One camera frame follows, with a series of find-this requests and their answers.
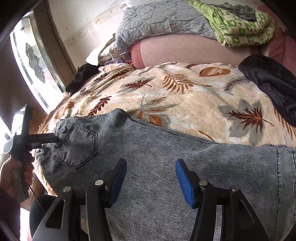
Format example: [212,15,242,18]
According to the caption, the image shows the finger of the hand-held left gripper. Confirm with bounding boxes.
[29,133,60,143]
[31,142,63,149]

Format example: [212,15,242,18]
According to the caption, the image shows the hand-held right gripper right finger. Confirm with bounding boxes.
[175,159,270,241]

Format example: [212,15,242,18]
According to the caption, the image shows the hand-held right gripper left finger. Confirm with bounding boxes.
[31,158,127,241]

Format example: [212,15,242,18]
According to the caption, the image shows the grey-blue denim pants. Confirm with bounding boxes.
[35,108,296,241]

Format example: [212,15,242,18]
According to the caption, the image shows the person's left forearm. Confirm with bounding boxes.
[0,183,22,241]

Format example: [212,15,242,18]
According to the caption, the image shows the person's left hand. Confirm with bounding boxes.
[0,156,36,198]

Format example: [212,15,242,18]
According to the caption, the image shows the black crumpled garment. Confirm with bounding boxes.
[65,64,102,94]
[238,54,296,127]

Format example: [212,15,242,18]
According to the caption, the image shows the leaf print blanket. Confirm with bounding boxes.
[39,61,296,149]

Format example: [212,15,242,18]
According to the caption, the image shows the cream pillow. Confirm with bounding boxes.
[86,34,121,66]

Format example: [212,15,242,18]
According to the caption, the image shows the wooden door with stained glass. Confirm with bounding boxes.
[0,0,79,139]

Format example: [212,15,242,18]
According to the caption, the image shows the purple plastic packet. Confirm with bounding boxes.
[105,52,132,66]

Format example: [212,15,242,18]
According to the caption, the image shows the pink sofa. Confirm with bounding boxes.
[131,5,296,70]

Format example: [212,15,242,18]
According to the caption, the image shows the green patterned folded quilt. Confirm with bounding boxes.
[188,0,277,47]

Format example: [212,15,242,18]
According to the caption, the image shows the grey quilted pillow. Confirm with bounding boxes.
[114,0,216,49]

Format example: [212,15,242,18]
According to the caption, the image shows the small grey crumpled cloth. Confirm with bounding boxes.
[220,2,257,21]

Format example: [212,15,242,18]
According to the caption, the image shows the black cable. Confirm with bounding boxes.
[28,185,45,214]

